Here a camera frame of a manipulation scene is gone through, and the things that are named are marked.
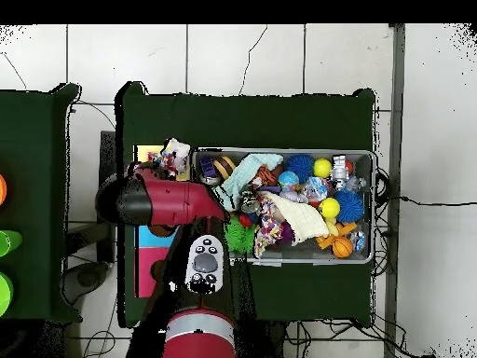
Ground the wooden box with three holes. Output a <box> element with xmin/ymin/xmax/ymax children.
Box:
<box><xmin>133</xmin><ymin>144</ymin><xmax>195</xmax><ymax>298</ymax></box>

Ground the clear mesh bin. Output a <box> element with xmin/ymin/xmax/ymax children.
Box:
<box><xmin>191</xmin><ymin>147</ymin><xmax>375</xmax><ymax>265</ymax></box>

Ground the mint green cloth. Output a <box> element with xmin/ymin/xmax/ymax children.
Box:
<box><xmin>213</xmin><ymin>153</ymin><xmax>284</xmax><ymax>212</ymax></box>

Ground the green spiky rubber ball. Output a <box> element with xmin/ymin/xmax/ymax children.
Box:
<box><xmin>224</xmin><ymin>215</ymin><xmax>259</xmax><ymax>256</ymax></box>

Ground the dark green side table cloth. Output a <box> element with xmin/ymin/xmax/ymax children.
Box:
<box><xmin>0</xmin><ymin>83</ymin><xmax>82</xmax><ymax>324</ymax></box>

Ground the grey rounded object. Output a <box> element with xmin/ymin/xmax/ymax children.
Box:
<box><xmin>61</xmin><ymin>260</ymin><xmax>110</xmax><ymax>304</ymax></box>

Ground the blue globe ball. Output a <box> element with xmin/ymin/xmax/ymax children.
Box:
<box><xmin>278</xmin><ymin>170</ymin><xmax>300</xmax><ymax>191</ymax></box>

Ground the blue spiky rubber ball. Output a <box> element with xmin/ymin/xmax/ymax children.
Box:
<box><xmin>284</xmin><ymin>154</ymin><xmax>315</xmax><ymax>185</ymax></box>

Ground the green plastic cup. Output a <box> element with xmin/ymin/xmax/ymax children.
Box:
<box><xmin>0</xmin><ymin>229</ymin><xmax>23</xmax><ymax>258</ymax></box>

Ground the cream ribbed cloth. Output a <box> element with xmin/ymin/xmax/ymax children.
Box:
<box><xmin>266</xmin><ymin>190</ymin><xmax>331</xmax><ymax>245</ymax></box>

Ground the yellow foam ball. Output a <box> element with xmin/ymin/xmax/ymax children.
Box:
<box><xmin>318</xmin><ymin>197</ymin><xmax>341</xmax><ymax>220</ymax></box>

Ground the white toy robot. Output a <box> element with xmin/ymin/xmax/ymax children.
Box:
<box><xmin>329</xmin><ymin>154</ymin><xmax>353</xmax><ymax>191</ymax></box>

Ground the green round plastic object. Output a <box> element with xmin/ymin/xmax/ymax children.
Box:
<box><xmin>0</xmin><ymin>271</ymin><xmax>15</xmax><ymax>318</ymax></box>

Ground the orange toy basketball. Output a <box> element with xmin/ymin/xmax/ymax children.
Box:
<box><xmin>331</xmin><ymin>236</ymin><xmax>354</xmax><ymax>259</ymax></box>

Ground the long black floor cable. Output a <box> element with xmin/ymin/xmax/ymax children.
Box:
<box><xmin>387</xmin><ymin>195</ymin><xmax>477</xmax><ymax>207</ymax></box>

